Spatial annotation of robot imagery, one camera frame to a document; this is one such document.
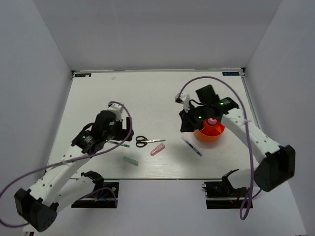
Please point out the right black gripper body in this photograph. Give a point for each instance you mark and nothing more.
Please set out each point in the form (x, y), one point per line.
(195, 116)

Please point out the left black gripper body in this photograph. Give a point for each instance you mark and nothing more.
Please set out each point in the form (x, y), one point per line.
(118, 133)

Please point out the pink eraser roll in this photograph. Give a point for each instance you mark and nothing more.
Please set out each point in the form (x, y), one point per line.
(212, 121)

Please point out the orange round organizer container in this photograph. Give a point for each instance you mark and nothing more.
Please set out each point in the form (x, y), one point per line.
(209, 133)

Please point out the blue pen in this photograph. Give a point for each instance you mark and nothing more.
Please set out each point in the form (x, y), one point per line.
(191, 146)

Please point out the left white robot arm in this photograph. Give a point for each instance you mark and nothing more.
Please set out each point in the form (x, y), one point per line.
(40, 204)

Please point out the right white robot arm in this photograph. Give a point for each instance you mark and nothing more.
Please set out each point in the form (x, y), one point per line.
(276, 163)

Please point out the green pen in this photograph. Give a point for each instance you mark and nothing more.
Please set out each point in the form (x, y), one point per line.
(116, 143)

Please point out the green translucent tube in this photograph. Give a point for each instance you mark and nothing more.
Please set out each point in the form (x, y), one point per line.
(131, 161)

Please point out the pink translucent tube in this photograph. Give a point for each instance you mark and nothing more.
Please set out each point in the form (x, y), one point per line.
(157, 149)

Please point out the right blue corner label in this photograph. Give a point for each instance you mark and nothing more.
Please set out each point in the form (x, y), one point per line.
(230, 73)

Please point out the blue corner label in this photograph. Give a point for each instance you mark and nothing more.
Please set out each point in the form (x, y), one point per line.
(82, 75)
(230, 73)

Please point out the left blue corner label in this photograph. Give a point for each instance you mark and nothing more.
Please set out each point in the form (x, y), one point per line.
(82, 75)

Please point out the black handled scissors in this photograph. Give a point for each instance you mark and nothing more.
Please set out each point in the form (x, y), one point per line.
(142, 141)

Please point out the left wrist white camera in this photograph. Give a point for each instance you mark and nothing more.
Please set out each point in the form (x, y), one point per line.
(117, 110)

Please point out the wrist white camera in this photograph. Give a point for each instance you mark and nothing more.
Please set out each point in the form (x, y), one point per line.
(183, 98)
(117, 110)

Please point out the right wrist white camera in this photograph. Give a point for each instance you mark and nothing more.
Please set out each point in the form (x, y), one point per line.
(183, 98)

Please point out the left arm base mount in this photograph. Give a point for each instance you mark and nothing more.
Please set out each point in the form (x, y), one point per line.
(106, 198)

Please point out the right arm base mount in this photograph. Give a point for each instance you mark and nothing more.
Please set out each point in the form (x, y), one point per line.
(230, 191)

